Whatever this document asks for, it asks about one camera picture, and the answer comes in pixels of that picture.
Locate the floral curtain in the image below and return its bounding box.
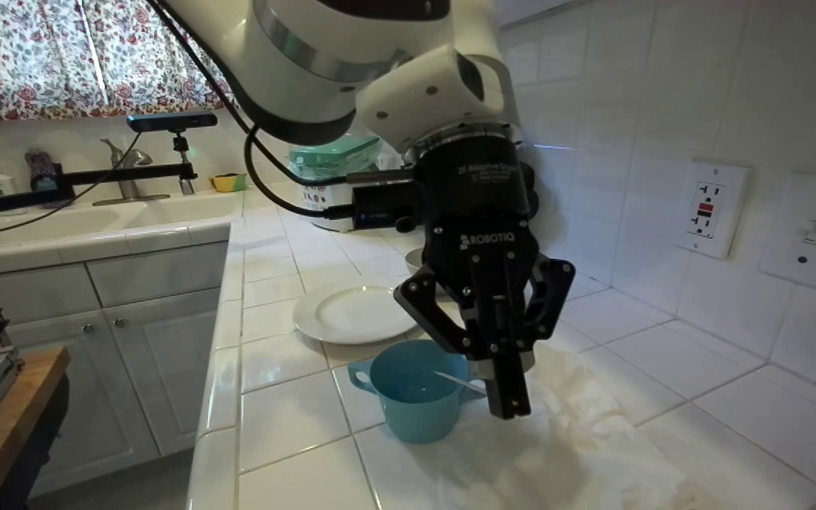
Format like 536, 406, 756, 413
0, 0, 231, 124

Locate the small yellow bowl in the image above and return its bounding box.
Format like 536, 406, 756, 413
206, 169, 246, 196

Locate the metal sink faucet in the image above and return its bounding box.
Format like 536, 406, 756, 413
94, 130, 173, 208

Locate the white sink base cabinet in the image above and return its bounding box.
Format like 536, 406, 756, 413
0, 239, 231, 501

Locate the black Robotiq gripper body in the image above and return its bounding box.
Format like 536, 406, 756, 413
413, 128, 544, 356

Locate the white round plate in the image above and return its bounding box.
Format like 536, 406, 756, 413
288, 281, 421, 349

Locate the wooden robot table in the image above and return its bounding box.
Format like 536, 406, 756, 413
0, 342, 73, 510

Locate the green lidded container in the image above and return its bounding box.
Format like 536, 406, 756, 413
282, 133, 384, 215

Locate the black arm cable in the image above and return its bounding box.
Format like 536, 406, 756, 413
145, 0, 360, 225

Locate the black stereo camera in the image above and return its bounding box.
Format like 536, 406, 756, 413
124, 110, 221, 135

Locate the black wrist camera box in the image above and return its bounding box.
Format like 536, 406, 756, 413
348, 182, 424, 235

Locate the white outlet with red lights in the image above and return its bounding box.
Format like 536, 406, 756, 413
676, 158, 751, 264

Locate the blue cup with handle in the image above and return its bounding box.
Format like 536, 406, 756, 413
346, 337, 491, 447

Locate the dark soap bottle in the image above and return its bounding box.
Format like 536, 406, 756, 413
23, 147, 61, 192

